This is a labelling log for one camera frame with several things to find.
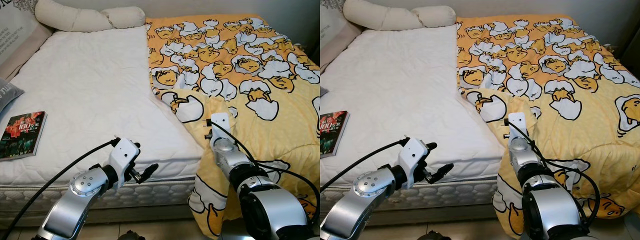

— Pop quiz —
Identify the dark red cover book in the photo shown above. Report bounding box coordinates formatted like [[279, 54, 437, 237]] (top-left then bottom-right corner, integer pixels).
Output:
[[320, 109, 350, 159], [0, 110, 49, 162]]

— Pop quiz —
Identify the yellow egg print blanket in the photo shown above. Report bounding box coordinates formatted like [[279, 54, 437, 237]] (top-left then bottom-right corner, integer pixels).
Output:
[[455, 13, 640, 239], [144, 13, 321, 239]]

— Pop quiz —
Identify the grey bed base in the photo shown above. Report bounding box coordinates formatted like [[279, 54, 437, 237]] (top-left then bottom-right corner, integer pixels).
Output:
[[320, 201, 502, 227], [0, 201, 201, 230]]

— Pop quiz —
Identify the white quilted mattress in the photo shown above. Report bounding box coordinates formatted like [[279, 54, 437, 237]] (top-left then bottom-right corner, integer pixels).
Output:
[[320, 24, 507, 215], [0, 24, 207, 217]]

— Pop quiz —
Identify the beige twisted bolster pillow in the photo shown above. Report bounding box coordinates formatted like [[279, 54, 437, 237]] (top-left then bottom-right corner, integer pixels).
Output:
[[342, 0, 457, 31], [34, 0, 147, 33]]

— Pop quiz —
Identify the large printed grey cushion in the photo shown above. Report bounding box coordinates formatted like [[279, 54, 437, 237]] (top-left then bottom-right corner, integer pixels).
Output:
[[320, 0, 364, 72], [0, 0, 54, 82]]

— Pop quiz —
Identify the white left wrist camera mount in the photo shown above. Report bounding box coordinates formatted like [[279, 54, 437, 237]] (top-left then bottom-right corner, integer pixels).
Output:
[[397, 138, 437, 184], [107, 138, 142, 184]]

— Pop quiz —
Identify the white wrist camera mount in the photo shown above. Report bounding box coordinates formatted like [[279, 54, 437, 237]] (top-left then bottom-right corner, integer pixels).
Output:
[[397, 138, 437, 184], [203, 112, 232, 149], [503, 112, 529, 147], [107, 138, 142, 184]]

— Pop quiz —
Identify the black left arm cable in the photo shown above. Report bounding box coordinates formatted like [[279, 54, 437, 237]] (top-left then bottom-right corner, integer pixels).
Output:
[[320, 139, 408, 195], [0, 138, 122, 240]]

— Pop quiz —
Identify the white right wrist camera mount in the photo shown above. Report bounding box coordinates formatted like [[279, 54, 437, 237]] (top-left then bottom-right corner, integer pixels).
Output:
[[503, 112, 529, 147], [203, 112, 232, 149]]

